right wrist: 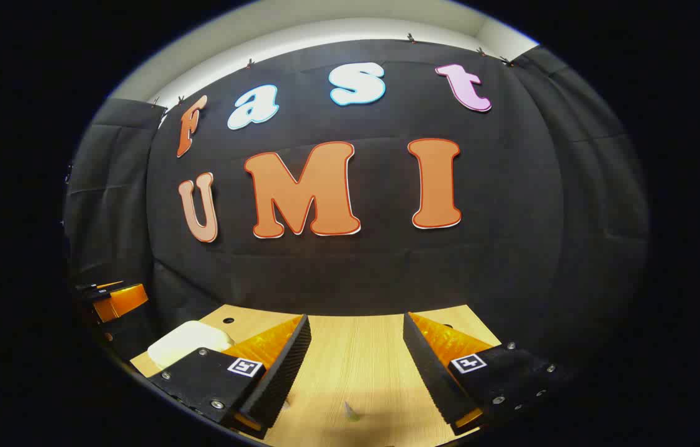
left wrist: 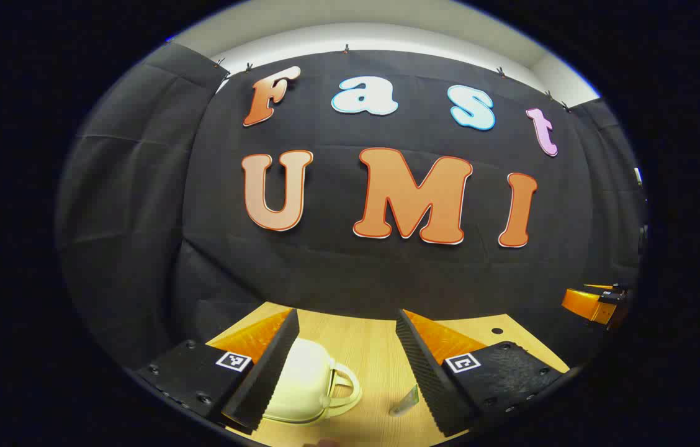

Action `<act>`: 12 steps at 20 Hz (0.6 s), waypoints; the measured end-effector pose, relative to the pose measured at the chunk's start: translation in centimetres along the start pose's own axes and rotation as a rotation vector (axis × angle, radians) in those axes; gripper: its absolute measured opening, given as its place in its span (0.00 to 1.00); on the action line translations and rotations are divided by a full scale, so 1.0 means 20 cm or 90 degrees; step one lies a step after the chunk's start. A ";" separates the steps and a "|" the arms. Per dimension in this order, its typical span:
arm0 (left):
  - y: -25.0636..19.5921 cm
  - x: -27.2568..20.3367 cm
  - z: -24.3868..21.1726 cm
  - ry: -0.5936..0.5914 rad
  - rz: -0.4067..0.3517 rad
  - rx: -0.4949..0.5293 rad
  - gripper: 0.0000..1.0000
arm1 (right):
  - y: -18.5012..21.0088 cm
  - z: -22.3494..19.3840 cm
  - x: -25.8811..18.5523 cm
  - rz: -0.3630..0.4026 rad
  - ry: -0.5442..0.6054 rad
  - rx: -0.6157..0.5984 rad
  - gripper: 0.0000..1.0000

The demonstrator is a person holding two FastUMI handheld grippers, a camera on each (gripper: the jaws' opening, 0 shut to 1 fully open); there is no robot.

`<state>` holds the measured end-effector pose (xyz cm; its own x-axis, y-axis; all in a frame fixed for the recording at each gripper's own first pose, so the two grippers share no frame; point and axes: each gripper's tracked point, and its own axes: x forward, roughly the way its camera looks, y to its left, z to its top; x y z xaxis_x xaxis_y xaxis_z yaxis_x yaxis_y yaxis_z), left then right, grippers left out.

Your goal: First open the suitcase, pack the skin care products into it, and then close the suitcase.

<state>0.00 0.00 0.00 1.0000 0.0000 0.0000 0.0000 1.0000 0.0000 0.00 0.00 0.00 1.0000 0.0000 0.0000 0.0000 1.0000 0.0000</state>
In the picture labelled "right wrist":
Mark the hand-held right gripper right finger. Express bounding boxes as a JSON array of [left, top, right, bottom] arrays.
[[403, 312, 575, 436]]

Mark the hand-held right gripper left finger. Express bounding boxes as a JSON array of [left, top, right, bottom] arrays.
[[148, 314, 313, 440]]

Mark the pale yellow suitcase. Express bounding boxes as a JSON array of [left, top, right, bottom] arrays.
[[147, 320, 235, 371]]

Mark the black backdrop cloth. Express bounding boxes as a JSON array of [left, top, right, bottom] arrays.
[[63, 38, 650, 367]]

